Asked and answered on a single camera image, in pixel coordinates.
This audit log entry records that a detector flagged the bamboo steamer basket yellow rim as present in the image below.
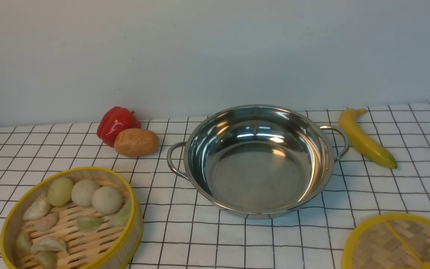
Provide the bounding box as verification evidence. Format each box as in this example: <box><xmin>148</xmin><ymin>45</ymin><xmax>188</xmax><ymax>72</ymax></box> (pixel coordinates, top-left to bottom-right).
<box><xmin>0</xmin><ymin>167</ymin><xmax>144</xmax><ymax>269</ymax></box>

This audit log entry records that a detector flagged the woven bamboo steamer lid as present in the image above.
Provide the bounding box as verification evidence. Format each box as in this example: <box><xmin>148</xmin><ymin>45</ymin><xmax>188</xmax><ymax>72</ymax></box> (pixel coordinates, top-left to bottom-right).
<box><xmin>341</xmin><ymin>213</ymin><xmax>430</xmax><ymax>269</ymax></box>

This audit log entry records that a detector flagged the stainless steel pot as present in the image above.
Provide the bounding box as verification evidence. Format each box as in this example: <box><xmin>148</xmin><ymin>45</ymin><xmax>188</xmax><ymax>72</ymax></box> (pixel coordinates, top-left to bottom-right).
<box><xmin>166</xmin><ymin>104</ymin><xmax>350</xmax><ymax>219</ymax></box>

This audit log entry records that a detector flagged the brown potato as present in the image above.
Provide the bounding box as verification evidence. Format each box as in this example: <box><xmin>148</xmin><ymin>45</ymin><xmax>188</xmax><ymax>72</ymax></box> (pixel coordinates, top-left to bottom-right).
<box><xmin>114</xmin><ymin>128</ymin><xmax>160</xmax><ymax>157</ymax></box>

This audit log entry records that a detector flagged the white checkered tablecloth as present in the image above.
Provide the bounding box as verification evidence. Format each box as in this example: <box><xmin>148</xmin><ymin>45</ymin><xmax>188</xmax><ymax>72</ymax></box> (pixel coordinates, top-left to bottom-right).
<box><xmin>0</xmin><ymin>103</ymin><xmax>430</xmax><ymax>269</ymax></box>

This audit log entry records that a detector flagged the red bell pepper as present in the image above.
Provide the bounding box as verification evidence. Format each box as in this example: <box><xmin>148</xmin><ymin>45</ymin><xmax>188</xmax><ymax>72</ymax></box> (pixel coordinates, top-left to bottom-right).
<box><xmin>97</xmin><ymin>106</ymin><xmax>142</xmax><ymax>148</ymax></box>

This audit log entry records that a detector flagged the white round bun right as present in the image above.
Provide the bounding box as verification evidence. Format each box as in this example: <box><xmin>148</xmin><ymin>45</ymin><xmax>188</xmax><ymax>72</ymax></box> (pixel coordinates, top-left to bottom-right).
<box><xmin>92</xmin><ymin>186</ymin><xmax>123</xmax><ymax>216</ymax></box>

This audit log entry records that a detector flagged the white round bun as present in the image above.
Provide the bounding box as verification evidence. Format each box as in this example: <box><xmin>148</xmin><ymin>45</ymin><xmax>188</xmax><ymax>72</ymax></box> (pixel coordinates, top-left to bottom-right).
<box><xmin>71</xmin><ymin>179</ymin><xmax>100</xmax><ymax>208</ymax></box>
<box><xmin>92</xmin><ymin>186</ymin><xmax>123</xmax><ymax>216</ymax></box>

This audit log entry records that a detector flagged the green dumpling right edge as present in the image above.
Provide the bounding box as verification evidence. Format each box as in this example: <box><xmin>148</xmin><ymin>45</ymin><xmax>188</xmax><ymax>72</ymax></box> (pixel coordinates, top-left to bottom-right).
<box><xmin>107</xmin><ymin>201</ymin><xmax>132</xmax><ymax>227</ymax></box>

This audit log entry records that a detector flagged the green dumpling edge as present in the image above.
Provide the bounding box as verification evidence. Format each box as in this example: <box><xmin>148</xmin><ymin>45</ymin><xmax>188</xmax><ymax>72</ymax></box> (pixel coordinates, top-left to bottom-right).
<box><xmin>15</xmin><ymin>233</ymin><xmax>32</xmax><ymax>257</ymax></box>
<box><xmin>107</xmin><ymin>201</ymin><xmax>132</xmax><ymax>227</ymax></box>

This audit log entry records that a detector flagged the yellow banana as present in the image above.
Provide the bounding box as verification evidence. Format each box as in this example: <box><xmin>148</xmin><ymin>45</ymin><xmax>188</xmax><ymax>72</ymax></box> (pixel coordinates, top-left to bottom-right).
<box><xmin>338</xmin><ymin>108</ymin><xmax>398</xmax><ymax>169</ymax></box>

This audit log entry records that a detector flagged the white round bun middle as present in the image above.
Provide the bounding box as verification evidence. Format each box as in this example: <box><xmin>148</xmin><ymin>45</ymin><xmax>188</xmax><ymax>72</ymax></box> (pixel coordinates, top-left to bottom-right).
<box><xmin>71</xmin><ymin>179</ymin><xmax>100</xmax><ymax>208</ymax></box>

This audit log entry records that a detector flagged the green dumpling centre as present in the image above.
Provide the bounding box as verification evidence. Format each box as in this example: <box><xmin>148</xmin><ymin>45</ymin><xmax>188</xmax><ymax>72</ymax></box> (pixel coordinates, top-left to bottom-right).
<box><xmin>76</xmin><ymin>216</ymin><xmax>104</xmax><ymax>233</ymax></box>

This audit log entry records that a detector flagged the green dumpling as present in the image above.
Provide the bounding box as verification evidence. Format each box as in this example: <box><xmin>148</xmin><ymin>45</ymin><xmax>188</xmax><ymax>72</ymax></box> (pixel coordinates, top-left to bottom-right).
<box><xmin>76</xmin><ymin>216</ymin><xmax>104</xmax><ymax>233</ymax></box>
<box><xmin>34</xmin><ymin>251</ymin><xmax>58</xmax><ymax>269</ymax></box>

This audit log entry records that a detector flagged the green round bun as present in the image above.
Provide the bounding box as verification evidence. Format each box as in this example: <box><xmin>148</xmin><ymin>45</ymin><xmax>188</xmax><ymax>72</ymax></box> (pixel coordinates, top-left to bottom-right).
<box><xmin>47</xmin><ymin>177</ymin><xmax>74</xmax><ymax>207</ymax></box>

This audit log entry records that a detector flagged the white dumpling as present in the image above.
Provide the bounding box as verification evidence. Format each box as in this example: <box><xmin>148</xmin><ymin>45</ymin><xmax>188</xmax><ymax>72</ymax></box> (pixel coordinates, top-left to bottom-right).
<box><xmin>22</xmin><ymin>194</ymin><xmax>52</xmax><ymax>221</ymax></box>
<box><xmin>30</xmin><ymin>236</ymin><xmax>67</xmax><ymax>255</ymax></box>

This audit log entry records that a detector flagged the pink dumpling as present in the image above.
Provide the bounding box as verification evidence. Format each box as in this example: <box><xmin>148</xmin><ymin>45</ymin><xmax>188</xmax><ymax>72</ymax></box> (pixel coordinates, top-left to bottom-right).
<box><xmin>34</xmin><ymin>212</ymin><xmax>59</xmax><ymax>232</ymax></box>

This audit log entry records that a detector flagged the white dumpling front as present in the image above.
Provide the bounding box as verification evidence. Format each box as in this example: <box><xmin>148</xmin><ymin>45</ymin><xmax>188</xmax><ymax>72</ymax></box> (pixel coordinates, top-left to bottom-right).
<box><xmin>30</xmin><ymin>236</ymin><xmax>67</xmax><ymax>255</ymax></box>

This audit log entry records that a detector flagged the green dumpling front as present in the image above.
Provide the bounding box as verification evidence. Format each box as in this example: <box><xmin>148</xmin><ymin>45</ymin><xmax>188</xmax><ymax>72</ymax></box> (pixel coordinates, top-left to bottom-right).
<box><xmin>34</xmin><ymin>251</ymin><xmax>58</xmax><ymax>269</ymax></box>

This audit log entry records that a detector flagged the green dumpling left edge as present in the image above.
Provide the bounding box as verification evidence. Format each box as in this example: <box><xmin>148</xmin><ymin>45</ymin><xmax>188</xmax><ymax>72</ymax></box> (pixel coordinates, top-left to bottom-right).
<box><xmin>15</xmin><ymin>233</ymin><xmax>32</xmax><ymax>257</ymax></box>

